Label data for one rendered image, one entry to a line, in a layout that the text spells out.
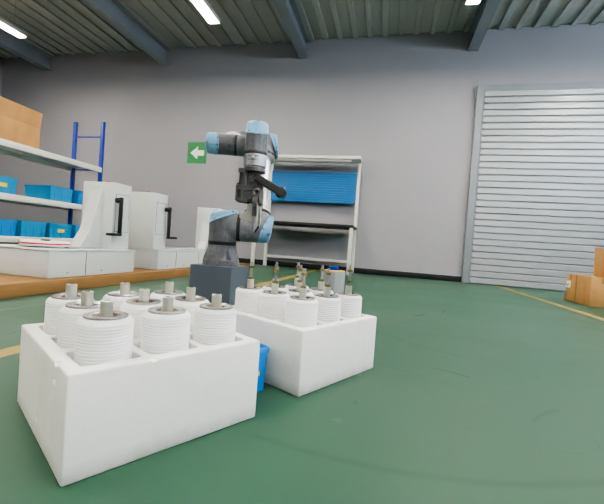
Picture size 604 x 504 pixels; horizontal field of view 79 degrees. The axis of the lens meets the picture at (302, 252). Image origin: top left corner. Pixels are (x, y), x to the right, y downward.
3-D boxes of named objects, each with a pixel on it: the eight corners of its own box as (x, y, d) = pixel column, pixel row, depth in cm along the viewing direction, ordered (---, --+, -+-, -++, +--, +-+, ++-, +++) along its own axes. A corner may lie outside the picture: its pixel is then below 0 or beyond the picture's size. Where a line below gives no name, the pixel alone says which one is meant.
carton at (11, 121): (-46, 134, 448) (-44, 93, 448) (9, 150, 518) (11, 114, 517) (-9, 135, 439) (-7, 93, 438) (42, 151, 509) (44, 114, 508)
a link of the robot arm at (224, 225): (210, 240, 160) (212, 209, 159) (241, 242, 161) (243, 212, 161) (205, 240, 148) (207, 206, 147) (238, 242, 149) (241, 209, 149)
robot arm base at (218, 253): (195, 264, 149) (196, 239, 149) (212, 262, 163) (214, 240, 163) (229, 267, 145) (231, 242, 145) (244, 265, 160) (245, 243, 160)
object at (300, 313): (318, 357, 111) (323, 298, 111) (307, 366, 102) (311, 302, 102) (290, 352, 115) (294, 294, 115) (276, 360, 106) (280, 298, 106)
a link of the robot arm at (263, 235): (237, 246, 158) (248, 141, 177) (271, 248, 159) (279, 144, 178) (235, 235, 147) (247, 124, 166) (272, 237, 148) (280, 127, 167)
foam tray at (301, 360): (212, 359, 124) (216, 306, 123) (291, 342, 153) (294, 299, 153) (298, 397, 98) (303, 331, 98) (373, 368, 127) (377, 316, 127)
